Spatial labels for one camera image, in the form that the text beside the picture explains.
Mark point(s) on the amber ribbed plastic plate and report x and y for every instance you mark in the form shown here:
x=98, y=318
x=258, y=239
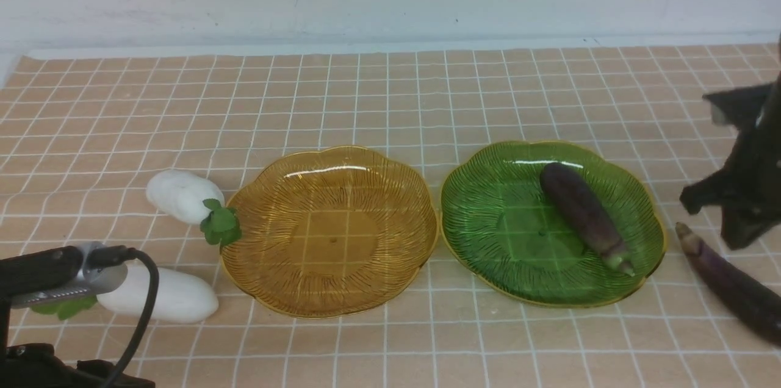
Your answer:
x=331, y=233

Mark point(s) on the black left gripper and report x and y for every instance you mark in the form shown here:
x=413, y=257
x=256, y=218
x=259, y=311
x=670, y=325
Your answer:
x=36, y=365

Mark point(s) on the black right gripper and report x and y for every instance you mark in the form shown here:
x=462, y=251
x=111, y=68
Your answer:
x=747, y=187

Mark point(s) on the dark purple eggplant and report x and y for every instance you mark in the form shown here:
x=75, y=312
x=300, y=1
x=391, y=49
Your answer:
x=750, y=301

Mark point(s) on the white radish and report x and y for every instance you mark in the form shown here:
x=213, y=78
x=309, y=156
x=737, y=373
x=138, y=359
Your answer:
x=181, y=298
x=195, y=201

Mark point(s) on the beige checkered tablecloth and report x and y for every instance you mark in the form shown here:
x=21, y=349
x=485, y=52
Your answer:
x=81, y=138

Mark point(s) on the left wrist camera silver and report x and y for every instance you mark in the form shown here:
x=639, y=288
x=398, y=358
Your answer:
x=63, y=274

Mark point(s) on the green ribbed plastic plate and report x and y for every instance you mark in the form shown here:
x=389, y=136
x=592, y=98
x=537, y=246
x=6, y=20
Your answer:
x=499, y=224

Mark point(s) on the purple eggplant with green stem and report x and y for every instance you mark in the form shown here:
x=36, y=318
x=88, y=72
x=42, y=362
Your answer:
x=581, y=209

